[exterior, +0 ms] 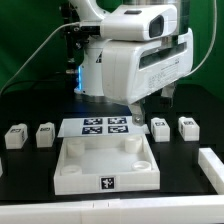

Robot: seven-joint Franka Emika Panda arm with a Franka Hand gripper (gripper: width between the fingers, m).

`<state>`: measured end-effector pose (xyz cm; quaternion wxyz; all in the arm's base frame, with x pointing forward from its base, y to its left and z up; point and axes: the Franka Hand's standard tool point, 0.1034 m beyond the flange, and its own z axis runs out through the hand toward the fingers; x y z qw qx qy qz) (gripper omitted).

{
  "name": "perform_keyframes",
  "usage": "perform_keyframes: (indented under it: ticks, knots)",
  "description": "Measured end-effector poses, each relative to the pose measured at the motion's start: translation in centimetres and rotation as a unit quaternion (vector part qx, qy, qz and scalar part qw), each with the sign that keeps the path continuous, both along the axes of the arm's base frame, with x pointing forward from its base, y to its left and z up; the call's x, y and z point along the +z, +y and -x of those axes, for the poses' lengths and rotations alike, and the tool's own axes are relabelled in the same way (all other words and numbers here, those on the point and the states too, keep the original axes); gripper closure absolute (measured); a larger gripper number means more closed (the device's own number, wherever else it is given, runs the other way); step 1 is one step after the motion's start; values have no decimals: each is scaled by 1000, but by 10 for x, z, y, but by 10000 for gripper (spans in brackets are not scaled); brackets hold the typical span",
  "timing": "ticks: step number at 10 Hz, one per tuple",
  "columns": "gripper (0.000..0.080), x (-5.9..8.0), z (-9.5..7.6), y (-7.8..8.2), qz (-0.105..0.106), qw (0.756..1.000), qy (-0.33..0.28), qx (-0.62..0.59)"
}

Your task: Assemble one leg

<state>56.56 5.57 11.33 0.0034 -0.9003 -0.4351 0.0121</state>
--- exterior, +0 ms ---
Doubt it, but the white piece left edge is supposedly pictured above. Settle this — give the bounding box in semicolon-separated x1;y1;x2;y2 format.
0;158;3;178

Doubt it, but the white right fence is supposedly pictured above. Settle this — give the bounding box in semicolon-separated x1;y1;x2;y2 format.
198;148;224;195

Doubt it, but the grey cable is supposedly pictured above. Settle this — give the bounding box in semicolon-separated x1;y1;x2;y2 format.
0;21;81;96

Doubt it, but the white fence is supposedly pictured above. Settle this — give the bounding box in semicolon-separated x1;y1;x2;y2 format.
0;195;224;224
198;148;224;195

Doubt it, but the white square tabletop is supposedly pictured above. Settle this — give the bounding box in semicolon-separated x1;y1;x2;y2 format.
54;134;160;195

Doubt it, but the white front fence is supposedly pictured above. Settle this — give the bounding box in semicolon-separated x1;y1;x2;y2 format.
0;195;224;224

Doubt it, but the white marker sheet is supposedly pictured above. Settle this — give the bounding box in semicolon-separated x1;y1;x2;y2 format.
58;116;149;138

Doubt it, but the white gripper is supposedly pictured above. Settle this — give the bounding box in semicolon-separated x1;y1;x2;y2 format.
102;29;193;126

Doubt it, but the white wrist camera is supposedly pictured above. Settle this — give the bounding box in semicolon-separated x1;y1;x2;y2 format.
100;5;177;42

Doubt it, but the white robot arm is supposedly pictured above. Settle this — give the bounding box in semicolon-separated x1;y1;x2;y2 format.
68;0;193;125

